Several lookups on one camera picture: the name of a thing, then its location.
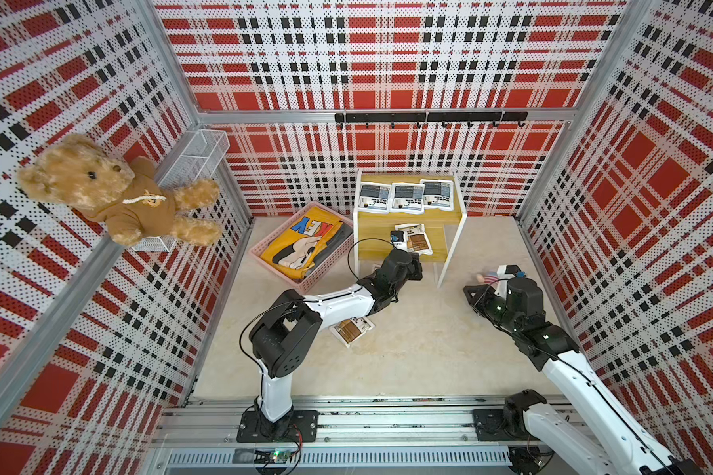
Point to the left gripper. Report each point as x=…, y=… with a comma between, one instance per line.
x=414, y=264

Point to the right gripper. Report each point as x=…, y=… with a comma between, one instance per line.
x=484, y=292

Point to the brown coffee bag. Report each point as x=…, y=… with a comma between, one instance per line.
x=351, y=330
x=417, y=239

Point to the grey coffee bag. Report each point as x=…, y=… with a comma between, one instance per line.
x=373, y=198
x=438, y=194
x=407, y=198

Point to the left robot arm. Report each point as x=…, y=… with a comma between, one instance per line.
x=284, y=334

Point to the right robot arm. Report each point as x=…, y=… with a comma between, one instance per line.
x=618, y=444

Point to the yellow two-tier shelf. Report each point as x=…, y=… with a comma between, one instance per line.
x=443, y=228

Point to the plush doll head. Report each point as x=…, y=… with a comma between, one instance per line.
x=488, y=278

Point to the yellow printed cloth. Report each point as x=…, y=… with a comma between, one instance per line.
x=306, y=242

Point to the pink plastic basket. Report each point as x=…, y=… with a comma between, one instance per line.
x=305, y=285

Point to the small circuit board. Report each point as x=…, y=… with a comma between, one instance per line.
x=270, y=457

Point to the brown teddy bear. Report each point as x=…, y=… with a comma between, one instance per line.
x=124, y=196

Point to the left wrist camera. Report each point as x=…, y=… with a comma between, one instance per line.
x=398, y=239

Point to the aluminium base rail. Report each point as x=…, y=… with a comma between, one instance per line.
x=447, y=434

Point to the black wall hook rail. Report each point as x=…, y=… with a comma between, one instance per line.
x=417, y=118

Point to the white wire basket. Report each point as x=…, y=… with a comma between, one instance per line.
x=193, y=157

